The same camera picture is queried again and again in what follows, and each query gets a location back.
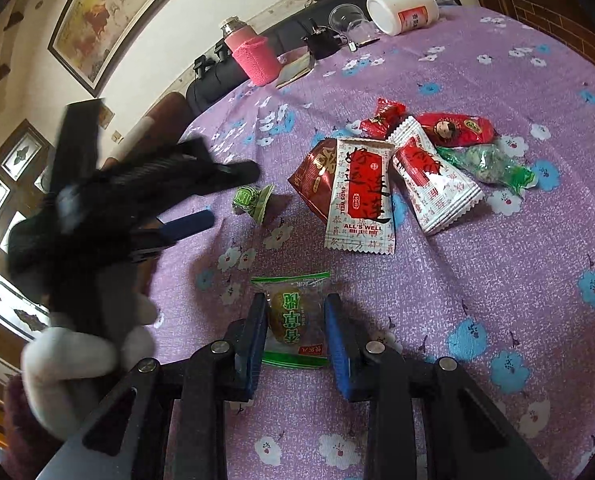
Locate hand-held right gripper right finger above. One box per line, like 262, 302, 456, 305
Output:
323, 292, 553, 480

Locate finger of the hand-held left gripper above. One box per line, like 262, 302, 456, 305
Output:
130, 211, 216, 263
122, 139, 261, 198

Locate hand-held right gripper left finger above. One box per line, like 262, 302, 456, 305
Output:
38, 292, 271, 480

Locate green-edged clear pastry packet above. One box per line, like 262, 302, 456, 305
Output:
252, 271, 332, 370

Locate dark red snack packet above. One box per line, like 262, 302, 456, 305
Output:
288, 136, 341, 221

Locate white red-label snack packet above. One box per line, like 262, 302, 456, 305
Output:
324, 137, 397, 257
387, 116, 482, 236

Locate small red candy packet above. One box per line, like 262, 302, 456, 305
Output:
360, 97, 407, 141

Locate green candy packet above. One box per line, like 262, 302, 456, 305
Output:
436, 144, 535, 196

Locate red cartoon-face snack packet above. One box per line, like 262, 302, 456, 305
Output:
416, 111, 498, 149

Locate person's left forearm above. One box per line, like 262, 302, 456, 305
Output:
4, 374, 66, 476

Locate person's left hand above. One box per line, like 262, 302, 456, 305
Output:
22, 290, 158, 436

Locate small green wrapped candy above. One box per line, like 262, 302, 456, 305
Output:
234, 183, 276, 224

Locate wooden glass-panel doors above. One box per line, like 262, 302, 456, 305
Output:
0, 120, 63, 351

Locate brown armchair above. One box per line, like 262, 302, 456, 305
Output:
105, 92, 188, 171

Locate pink sleeved bottle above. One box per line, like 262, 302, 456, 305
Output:
220, 17, 281, 87

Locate small notebook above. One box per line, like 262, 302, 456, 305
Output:
276, 52, 314, 90

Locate purple floral tablecloth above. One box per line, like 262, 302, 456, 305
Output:
142, 2, 595, 480

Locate black pouch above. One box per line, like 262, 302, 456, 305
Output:
302, 19, 345, 59

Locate clear glass cup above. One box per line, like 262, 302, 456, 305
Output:
328, 3, 365, 33
345, 19, 378, 43

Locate framed painting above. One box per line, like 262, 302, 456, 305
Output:
48, 0, 213, 98

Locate white plastic jar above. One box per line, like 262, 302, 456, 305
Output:
366, 0, 439, 37

